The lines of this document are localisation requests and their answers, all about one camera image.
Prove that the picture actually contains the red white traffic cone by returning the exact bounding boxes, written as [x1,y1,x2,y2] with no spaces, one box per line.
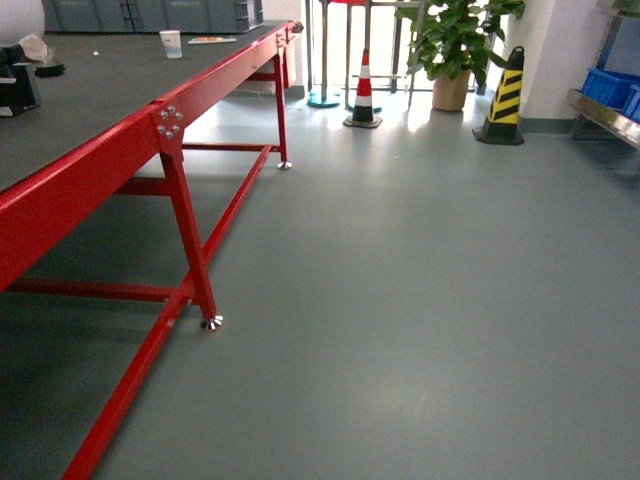
[343,48,382,129]

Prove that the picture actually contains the black tape roll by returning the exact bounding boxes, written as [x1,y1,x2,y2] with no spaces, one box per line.
[35,62,65,78]

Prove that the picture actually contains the blue bin on shelf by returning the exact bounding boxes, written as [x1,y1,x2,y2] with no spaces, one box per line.
[581,68,639,122]

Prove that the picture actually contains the steel barrier posts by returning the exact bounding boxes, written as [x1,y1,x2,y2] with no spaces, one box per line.
[305,1,426,110]

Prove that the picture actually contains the steel roller shelf rack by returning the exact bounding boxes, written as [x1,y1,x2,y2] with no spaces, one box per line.
[567,1,639,150]

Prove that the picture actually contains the red conveyor table frame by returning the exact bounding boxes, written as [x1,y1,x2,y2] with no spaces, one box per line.
[1,20,302,479]

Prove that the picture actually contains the grey plastic crate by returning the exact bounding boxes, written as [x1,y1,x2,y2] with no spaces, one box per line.
[43,0,264,34]

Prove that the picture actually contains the potted green plant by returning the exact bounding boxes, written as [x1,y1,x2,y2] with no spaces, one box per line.
[396,0,526,112]

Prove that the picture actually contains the yellow black traffic cone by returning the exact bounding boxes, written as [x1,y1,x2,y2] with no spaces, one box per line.
[472,46,525,146]

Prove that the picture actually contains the white paper cup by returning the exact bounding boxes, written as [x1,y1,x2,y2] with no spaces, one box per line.
[159,30,183,59]

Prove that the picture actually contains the black small bin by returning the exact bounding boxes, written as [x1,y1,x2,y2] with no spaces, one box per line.
[1,63,41,117]

